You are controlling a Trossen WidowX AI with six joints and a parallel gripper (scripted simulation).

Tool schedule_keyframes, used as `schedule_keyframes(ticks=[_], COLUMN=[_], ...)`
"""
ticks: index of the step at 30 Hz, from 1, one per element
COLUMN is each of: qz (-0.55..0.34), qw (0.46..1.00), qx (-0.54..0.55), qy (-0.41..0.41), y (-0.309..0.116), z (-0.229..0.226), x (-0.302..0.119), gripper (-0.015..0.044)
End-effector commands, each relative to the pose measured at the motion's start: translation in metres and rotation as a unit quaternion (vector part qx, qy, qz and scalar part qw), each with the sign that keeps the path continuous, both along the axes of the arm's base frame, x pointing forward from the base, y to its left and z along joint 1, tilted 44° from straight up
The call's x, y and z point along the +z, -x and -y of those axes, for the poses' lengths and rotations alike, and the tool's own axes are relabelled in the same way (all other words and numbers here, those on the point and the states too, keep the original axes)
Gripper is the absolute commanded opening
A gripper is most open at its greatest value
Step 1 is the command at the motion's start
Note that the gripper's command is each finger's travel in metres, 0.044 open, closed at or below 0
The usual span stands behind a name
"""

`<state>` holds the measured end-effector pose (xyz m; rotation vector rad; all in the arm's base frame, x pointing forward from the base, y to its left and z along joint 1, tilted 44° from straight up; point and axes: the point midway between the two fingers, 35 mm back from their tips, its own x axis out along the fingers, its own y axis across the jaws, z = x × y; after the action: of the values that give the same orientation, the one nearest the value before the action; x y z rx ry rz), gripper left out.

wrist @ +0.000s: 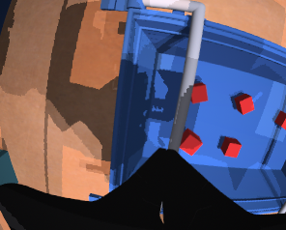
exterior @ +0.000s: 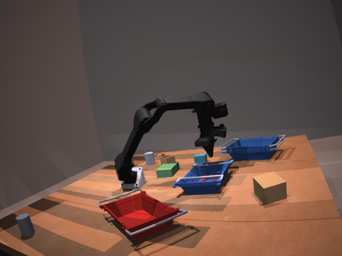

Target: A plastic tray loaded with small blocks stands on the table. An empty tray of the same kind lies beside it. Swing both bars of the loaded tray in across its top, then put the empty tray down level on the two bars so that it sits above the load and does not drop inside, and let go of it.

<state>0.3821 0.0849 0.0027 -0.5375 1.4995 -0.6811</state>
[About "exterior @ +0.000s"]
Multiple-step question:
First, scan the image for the tan open-top box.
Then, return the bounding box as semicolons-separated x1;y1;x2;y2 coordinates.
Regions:
159;154;176;165

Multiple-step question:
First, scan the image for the dark grey cylinder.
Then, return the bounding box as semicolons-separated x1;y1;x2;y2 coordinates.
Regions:
144;152;155;166
16;213;35;236

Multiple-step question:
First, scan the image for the blue plastic tray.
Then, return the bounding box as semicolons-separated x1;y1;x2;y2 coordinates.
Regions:
220;135;285;151
173;159;235;195

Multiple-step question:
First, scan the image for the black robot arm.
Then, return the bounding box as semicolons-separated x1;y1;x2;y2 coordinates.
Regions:
115;92;228;184

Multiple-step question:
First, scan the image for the light blue cube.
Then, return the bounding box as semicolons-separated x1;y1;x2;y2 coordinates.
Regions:
193;153;207;163

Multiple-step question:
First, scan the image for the small brown cube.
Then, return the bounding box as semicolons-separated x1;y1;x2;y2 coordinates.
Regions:
253;172;287;205

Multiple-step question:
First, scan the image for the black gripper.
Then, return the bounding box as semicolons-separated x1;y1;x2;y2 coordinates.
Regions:
195;120;217;157

